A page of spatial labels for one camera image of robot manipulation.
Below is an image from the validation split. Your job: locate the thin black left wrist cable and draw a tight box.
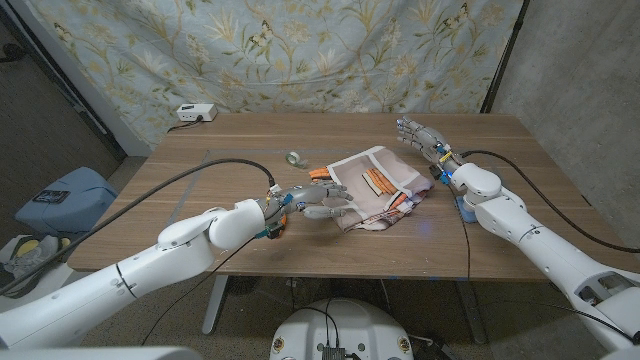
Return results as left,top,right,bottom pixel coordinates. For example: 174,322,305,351
141,234,259,346

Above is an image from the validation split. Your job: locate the white table leg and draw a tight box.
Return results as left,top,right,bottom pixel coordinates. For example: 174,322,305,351
201,274,230,335
454,279,489,345

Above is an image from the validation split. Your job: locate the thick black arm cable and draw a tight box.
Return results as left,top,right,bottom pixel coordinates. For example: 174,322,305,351
459,149,640,254
0,158,277,296

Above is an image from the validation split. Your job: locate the black socket box cable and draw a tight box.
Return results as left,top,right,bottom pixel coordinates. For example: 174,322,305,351
166,117,204,134

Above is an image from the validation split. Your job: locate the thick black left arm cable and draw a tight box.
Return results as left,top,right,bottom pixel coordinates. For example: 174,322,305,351
0,158,277,296

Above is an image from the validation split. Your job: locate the black backdrop stand pole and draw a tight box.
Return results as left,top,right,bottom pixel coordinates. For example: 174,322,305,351
479,0,531,115

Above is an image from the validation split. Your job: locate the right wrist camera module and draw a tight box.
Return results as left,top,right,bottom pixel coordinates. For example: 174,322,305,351
429,164,451,185

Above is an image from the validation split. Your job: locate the pink white orange striped cloth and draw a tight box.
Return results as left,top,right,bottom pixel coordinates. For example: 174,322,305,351
308,145,435,233

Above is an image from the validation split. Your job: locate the pile of shoes and cloths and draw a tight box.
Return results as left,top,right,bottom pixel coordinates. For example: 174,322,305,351
0,233,71,284

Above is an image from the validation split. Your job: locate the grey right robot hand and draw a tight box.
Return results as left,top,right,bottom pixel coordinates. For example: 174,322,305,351
396,117,464,174

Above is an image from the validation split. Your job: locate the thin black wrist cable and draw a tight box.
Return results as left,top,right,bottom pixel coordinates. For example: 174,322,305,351
447,182,473,281
141,234,259,346

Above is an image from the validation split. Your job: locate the floral printed backdrop cloth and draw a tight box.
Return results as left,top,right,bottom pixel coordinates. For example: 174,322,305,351
24,0,524,151

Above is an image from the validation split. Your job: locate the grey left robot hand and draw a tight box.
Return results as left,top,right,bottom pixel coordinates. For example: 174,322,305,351
259,180,354,224

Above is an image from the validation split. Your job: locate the white power socket box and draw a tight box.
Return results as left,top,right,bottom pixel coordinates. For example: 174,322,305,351
175,103,219,123

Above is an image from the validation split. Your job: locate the blue plastic bin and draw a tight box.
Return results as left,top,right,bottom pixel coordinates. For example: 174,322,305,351
14,166,119,239

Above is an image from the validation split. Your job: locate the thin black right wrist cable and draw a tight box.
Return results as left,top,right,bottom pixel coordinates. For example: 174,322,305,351
447,182,473,281

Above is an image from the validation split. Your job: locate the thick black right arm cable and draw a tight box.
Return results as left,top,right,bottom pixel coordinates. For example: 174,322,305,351
459,149,640,254

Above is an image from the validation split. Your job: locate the white robot torso base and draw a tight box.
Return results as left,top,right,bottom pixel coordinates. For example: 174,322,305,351
269,298,415,360

